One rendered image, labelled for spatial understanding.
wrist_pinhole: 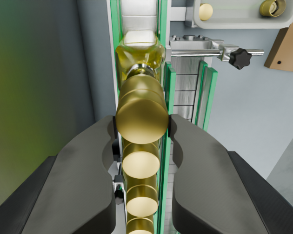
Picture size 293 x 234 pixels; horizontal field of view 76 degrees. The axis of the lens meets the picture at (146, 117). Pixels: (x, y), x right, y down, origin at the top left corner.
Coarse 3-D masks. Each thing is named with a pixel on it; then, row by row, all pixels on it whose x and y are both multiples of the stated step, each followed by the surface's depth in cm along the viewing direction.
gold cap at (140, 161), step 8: (128, 144) 17; (136, 144) 16; (144, 144) 16; (152, 144) 17; (128, 152) 16; (136, 152) 16; (144, 152) 16; (152, 152) 16; (128, 160) 16; (136, 160) 16; (144, 160) 16; (152, 160) 16; (128, 168) 17; (136, 168) 17; (144, 168) 17; (152, 168) 17; (136, 176) 17; (144, 176) 17
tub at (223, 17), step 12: (204, 0) 44; (216, 0) 44; (228, 0) 44; (240, 0) 44; (252, 0) 44; (264, 0) 44; (288, 0) 41; (216, 12) 45; (228, 12) 45; (240, 12) 46; (252, 12) 46; (288, 12) 41; (204, 24) 40; (216, 24) 40; (228, 24) 40; (240, 24) 40; (252, 24) 40; (264, 24) 41; (276, 24) 41; (288, 24) 41
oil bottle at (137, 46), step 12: (132, 36) 27; (144, 36) 27; (156, 36) 28; (120, 48) 20; (132, 48) 20; (144, 48) 20; (156, 48) 20; (120, 60) 19; (132, 60) 19; (144, 60) 19; (156, 60) 19; (120, 72) 20; (156, 72) 20; (120, 84) 21
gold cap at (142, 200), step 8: (128, 176) 22; (152, 176) 21; (128, 184) 21; (136, 184) 20; (144, 184) 20; (152, 184) 20; (128, 192) 20; (136, 192) 19; (144, 192) 19; (152, 192) 19; (128, 200) 19; (136, 200) 19; (144, 200) 19; (152, 200) 19; (128, 208) 19; (136, 208) 19; (144, 208) 19; (152, 208) 20; (144, 216) 20
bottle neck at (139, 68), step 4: (136, 64) 19; (140, 64) 19; (144, 64) 19; (132, 68) 18; (136, 68) 18; (140, 68) 17; (144, 68) 18; (148, 68) 18; (128, 72) 19; (132, 72) 17; (136, 72) 16; (140, 72) 16; (144, 72) 16; (148, 72) 17; (152, 72) 18; (128, 76) 17; (152, 76) 17
